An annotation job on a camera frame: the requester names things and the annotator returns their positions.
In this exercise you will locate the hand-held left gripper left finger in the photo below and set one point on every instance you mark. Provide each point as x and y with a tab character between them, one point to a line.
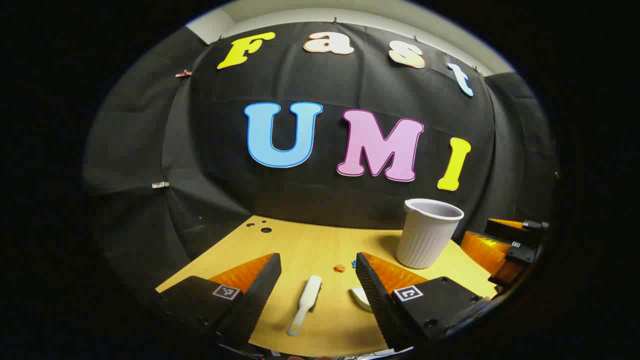
260	290

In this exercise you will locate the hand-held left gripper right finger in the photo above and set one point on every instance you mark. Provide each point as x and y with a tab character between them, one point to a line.
372	295

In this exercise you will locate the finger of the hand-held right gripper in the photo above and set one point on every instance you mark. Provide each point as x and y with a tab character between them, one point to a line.
500	231
522	254

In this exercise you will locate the white dustpan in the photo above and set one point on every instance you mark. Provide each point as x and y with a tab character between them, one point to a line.
361	297

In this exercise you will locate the white ribbed garbage bin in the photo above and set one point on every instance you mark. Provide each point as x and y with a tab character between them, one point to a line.
427	240

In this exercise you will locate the black backdrop cloth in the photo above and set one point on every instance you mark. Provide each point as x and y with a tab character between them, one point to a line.
320	200

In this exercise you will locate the white cloth clip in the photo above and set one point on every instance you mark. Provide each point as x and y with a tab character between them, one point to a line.
160	185

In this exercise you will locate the copper cloth clip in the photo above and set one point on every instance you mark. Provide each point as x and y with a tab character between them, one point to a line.
183	74

